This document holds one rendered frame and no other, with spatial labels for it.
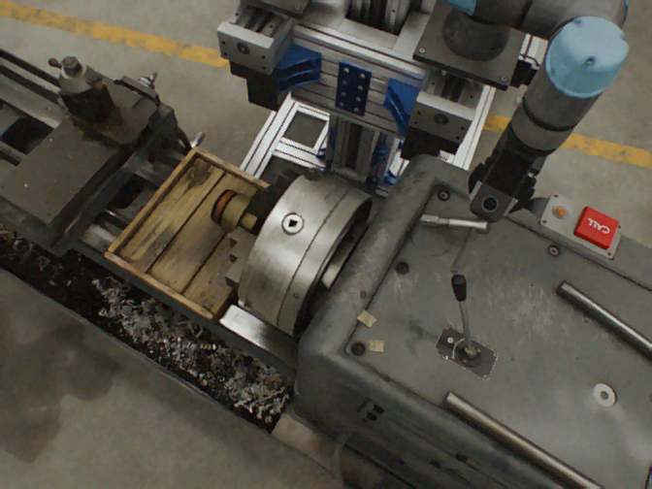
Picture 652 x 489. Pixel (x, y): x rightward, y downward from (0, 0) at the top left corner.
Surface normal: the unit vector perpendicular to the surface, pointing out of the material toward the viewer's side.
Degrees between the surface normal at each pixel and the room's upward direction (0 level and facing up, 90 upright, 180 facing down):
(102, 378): 0
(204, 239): 0
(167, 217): 0
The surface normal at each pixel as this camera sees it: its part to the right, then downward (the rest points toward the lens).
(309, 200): 0.13, -0.54
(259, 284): -0.38, 0.41
